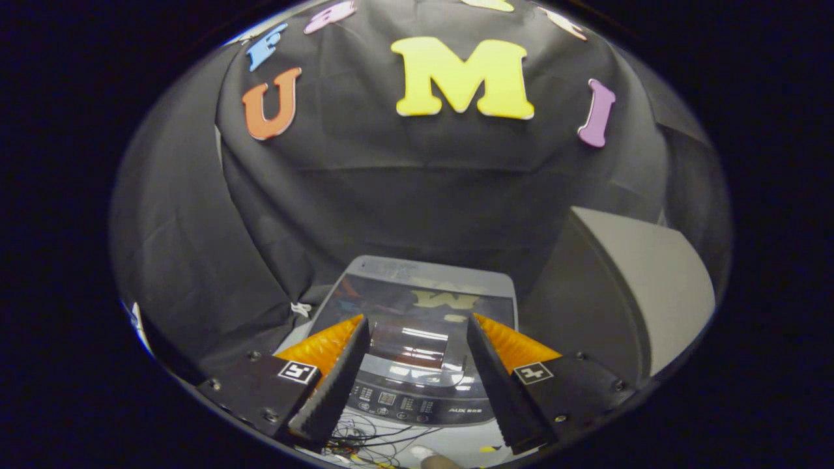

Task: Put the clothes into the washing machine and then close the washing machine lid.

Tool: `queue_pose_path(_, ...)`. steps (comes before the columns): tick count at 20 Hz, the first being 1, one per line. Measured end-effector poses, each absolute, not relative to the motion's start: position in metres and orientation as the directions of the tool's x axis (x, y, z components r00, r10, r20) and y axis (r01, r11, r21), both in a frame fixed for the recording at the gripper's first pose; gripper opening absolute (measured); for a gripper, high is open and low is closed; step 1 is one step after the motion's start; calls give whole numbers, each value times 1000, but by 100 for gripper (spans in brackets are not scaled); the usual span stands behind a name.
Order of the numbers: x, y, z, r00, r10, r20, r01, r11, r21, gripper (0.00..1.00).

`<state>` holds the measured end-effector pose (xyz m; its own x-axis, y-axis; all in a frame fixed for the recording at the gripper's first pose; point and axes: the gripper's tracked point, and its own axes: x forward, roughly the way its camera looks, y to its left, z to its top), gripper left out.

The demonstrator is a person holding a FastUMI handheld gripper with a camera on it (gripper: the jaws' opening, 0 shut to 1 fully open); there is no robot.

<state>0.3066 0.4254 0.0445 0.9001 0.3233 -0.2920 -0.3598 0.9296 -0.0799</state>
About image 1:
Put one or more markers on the grey washing machine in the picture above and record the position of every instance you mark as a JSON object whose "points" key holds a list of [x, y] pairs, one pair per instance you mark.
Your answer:
{"points": [[417, 407]]}

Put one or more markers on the small white tie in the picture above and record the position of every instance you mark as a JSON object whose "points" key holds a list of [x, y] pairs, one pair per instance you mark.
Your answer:
{"points": [[301, 309]]}

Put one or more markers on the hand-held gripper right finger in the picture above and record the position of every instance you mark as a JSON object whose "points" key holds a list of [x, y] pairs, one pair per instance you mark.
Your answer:
{"points": [[498, 384]]}

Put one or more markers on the black backdrop cloth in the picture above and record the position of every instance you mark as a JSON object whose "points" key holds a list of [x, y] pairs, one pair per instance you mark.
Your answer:
{"points": [[404, 195]]}

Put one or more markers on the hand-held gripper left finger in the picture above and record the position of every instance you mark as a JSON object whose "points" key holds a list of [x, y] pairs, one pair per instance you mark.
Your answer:
{"points": [[335, 384]]}

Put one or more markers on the white equipment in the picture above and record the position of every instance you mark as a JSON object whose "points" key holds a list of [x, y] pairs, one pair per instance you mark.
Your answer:
{"points": [[138, 326]]}

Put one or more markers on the grey cabinet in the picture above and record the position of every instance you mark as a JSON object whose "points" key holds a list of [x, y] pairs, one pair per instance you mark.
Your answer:
{"points": [[645, 286]]}

